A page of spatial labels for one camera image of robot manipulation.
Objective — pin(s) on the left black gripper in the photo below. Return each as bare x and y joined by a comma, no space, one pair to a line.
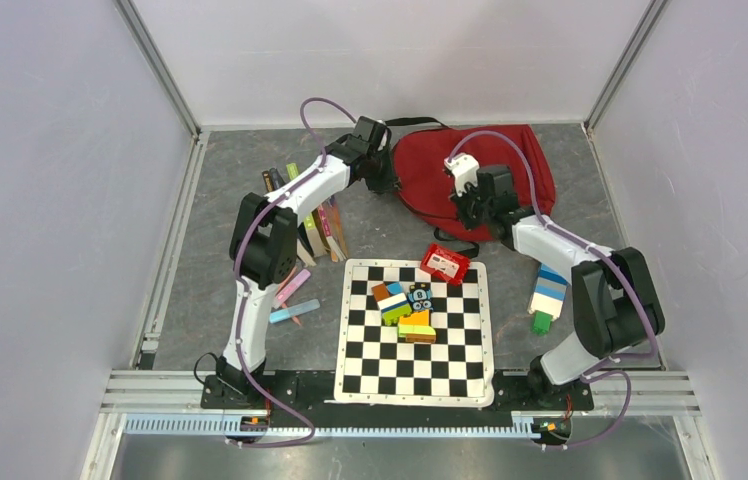
390,183

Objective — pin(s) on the blue toothed cable rail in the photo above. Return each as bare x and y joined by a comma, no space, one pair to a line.
232,425

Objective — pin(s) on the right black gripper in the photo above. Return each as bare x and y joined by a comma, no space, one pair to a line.
459,202

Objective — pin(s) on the red pencil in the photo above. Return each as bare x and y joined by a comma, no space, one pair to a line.
292,313

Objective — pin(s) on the red plastic card box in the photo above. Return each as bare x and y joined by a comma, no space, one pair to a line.
445,264

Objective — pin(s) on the long striped block tower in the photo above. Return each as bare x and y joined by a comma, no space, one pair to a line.
547,299

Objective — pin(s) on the pink highlighter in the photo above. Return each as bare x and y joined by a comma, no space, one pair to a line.
289,287

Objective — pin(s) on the brown blue green block stack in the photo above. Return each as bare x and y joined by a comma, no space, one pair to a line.
392,302

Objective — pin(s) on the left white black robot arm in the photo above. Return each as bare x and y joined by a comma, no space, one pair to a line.
264,243

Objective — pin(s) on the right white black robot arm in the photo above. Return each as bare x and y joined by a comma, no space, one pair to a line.
615,306

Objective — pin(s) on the light blue highlighter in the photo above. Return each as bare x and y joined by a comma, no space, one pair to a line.
305,307

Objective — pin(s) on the pink purple book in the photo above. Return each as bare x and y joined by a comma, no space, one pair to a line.
330,219

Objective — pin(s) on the green yellow orange block stack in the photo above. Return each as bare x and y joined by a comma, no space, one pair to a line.
416,328

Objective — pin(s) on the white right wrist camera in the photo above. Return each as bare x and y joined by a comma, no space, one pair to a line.
463,169

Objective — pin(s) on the dark blue book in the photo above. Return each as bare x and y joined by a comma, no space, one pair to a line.
303,251

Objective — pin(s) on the red backpack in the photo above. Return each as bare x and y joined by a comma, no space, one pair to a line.
428,191

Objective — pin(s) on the black white chessboard mat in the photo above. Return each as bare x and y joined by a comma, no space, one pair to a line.
375,367

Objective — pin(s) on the green book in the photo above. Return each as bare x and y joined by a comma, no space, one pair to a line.
316,242

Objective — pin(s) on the black orange book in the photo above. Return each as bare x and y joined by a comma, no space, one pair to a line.
268,182

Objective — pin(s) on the blue owl number block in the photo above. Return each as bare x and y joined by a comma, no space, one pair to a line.
420,296

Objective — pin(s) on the orange pencil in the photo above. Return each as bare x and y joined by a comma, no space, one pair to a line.
288,278

